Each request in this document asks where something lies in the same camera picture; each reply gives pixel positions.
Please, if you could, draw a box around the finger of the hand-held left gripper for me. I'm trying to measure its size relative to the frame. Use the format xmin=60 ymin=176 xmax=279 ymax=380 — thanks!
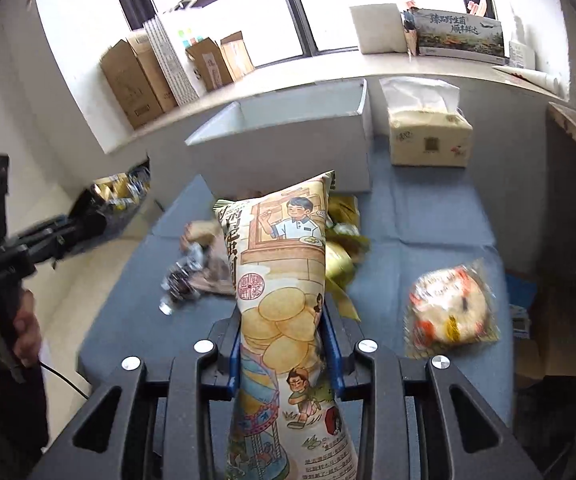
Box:
xmin=15 ymin=187 xmax=119 ymax=266

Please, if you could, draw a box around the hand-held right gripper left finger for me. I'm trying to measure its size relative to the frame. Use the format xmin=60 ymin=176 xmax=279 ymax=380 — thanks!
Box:
xmin=33 ymin=312 xmax=243 ymax=480

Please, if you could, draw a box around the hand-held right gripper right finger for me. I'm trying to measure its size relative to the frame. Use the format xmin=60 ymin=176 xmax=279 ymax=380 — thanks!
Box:
xmin=318 ymin=305 xmax=543 ymax=480

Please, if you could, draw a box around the illustrated potato chips bag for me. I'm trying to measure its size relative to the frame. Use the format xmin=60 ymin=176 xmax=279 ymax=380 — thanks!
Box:
xmin=213 ymin=170 xmax=363 ymax=480

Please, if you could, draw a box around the blue yellow snack packet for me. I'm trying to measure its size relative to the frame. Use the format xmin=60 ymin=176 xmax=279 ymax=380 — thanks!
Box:
xmin=90 ymin=166 xmax=151 ymax=211

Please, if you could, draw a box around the gold snack packet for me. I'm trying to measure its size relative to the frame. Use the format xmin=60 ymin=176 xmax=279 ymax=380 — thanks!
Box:
xmin=327 ymin=195 xmax=361 ymax=227
xmin=324 ymin=232 xmax=369 ymax=322

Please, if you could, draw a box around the white cardboard storage box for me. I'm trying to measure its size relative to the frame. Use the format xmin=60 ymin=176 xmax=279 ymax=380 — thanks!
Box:
xmin=184 ymin=78 xmax=373 ymax=196

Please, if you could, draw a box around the person's left hand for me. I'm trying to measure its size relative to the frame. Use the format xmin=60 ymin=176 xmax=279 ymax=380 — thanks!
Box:
xmin=0 ymin=290 xmax=44 ymax=366

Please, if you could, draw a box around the dark shiny snack packet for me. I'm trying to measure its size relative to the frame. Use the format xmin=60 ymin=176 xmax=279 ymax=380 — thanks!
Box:
xmin=160 ymin=220 xmax=236 ymax=313

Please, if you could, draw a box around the red white round snack packet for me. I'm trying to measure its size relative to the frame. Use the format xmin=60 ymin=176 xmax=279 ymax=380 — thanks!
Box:
xmin=405 ymin=258 xmax=499 ymax=359

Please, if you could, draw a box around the tall brown cardboard box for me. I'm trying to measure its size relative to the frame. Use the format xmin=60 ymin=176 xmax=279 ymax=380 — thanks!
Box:
xmin=128 ymin=35 xmax=179 ymax=113
xmin=100 ymin=40 xmax=163 ymax=130

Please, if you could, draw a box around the polka dot paper bag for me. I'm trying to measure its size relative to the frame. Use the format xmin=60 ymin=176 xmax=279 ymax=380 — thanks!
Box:
xmin=143 ymin=7 xmax=209 ymax=107

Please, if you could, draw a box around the open brown cardboard box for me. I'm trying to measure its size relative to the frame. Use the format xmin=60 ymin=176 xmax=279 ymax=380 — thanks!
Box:
xmin=185 ymin=40 xmax=236 ymax=92
xmin=220 ymin=31 xmax=256 ymax=81

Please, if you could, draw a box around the beige tissue pack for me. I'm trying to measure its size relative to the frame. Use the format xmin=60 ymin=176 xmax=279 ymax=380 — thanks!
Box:
xmin=379 ymin=76 xmax=473 ymax=167

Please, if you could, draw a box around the white windowsill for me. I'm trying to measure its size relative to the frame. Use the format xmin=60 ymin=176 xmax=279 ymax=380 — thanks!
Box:
xmin=103 ymin=52 xmax=568 ymax=156

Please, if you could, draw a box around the white square box on sill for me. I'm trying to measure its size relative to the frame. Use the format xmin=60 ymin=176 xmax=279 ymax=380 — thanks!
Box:
xmin=350 ymin=3 xmax=411 ymax=54

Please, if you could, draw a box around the white tube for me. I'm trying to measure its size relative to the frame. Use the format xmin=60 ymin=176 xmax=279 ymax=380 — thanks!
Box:
xmin=490 ymin=65 xmax=561 ymax=93

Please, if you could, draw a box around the landscape printed box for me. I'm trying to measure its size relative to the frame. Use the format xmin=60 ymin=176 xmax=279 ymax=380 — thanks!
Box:
xmin=413 ymin=7 xmax=506 ymax=64

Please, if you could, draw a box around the white bottle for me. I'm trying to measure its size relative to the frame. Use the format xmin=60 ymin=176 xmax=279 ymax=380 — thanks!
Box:
xmin=508 ymin=40 xmax=538 ymax=68

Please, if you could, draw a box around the black cable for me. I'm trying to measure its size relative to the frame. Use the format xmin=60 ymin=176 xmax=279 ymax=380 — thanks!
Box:
xmin=40 ymin=362 xmax=89 ymax=401

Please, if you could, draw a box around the dark window frame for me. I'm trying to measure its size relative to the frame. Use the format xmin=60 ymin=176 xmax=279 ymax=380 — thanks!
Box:
xmin=105 ymin=0 xmax=468 ymax=61

